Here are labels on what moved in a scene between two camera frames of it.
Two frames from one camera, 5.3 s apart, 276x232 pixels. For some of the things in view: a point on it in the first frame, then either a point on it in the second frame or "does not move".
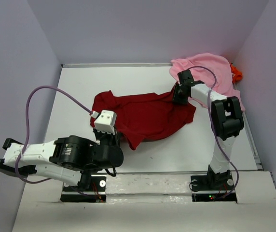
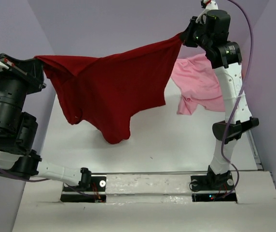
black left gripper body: (105, 139) -> (16, 82)
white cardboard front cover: (151, 202) does not move
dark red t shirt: (137, 115) -> (109, 90)
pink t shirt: (220, 66) does not move
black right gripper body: (178, 95) -> (196, 36)
